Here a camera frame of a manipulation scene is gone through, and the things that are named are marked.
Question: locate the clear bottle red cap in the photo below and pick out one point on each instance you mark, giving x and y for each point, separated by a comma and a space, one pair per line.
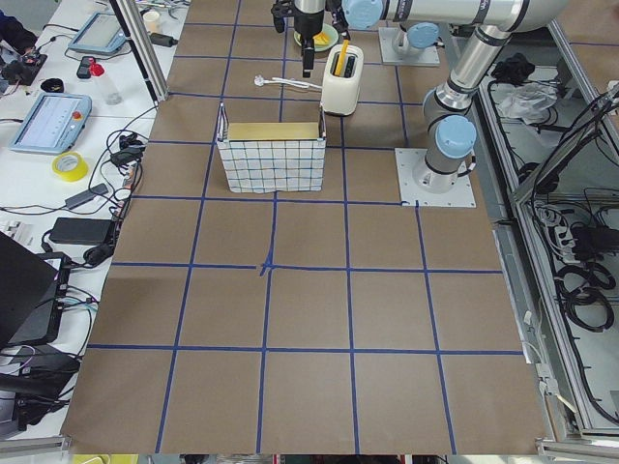
104, 83

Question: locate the black laptop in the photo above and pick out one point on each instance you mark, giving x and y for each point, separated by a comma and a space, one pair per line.
32, 286

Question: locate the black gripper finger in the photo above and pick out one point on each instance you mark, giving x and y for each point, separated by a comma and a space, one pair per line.
342, 27
279, 23
308, 57

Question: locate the golden pastry on plate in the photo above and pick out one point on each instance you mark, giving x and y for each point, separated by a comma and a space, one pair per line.
321, 39

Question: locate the wire basket with wooden shelf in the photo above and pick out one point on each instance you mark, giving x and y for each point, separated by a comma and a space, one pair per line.
273, 156

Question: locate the black power adapter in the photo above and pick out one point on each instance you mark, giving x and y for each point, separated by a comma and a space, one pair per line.
80, 231

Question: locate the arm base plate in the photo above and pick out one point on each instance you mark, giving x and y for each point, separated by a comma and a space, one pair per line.
420, 186
414, 46

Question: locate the toast slice in toaster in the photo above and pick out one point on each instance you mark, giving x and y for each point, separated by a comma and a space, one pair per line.
341, 59

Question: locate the aluminium frame post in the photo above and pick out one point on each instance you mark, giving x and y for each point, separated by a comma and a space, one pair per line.
135, 31

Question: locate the white two-slot toaster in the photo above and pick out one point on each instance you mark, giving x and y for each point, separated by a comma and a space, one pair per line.
340, 90

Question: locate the pale green plate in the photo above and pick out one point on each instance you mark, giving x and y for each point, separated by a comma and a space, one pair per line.
333, 35

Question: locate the yellow tape roll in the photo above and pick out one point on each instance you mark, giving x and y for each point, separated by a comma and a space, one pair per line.
70, 166

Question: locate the blue teach pendant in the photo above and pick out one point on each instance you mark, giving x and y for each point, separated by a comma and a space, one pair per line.
101, 34
53, 124

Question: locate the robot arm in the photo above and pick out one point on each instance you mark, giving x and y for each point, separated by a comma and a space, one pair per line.
451, 136
362, 15

